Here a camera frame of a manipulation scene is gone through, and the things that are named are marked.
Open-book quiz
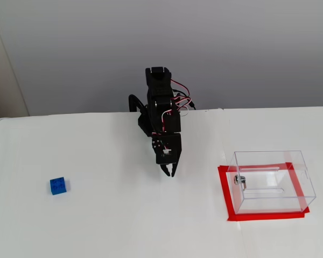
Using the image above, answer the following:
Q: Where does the transparent plastic box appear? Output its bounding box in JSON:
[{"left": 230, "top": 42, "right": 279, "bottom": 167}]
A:
[{"left": 228, "top": 150, "right": 317, "bottom": 215}]

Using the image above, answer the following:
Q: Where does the blue lego brick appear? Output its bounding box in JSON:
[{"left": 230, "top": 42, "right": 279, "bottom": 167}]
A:
[{"left": 49, "top": 176, "right": 68, "bottom": 196}]

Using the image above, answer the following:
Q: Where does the silver metal box lock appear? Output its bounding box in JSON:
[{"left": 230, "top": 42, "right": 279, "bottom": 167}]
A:
[{"left": 233, "top": 174, "right": 249, "bottom": 192}]

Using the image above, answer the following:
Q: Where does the red tape strip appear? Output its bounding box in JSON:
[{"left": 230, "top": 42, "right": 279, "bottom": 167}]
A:
[
  {"left": 286, "top": 162, "right": 311, "bottom": 213},
  {"left": 217, "top": 162, "right": 296, "bottom": 173},
  {"left": 217, "top": 166, "right": 237, "bottom": 221},
  {"left": 227, "top": 206, "right": 311, "bottom": 222}
]

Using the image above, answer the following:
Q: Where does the red white servo wire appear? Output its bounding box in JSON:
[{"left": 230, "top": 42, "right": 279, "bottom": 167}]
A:
[
  {"left": 160, "top": 109, "right": 176, "bottom": 134},
  {"left": 170, "top": 80, "right": 192, "bottom": 117}
]

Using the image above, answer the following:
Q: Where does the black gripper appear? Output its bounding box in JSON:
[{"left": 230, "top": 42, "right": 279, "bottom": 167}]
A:
[{"left": 151, "top": 133, "right": 183, "bottom": 177}]

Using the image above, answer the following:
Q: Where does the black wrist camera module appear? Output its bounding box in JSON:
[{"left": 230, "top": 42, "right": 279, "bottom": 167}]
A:
[{"left": 155, "top": 148, "right": 176, "bottom": 165}]

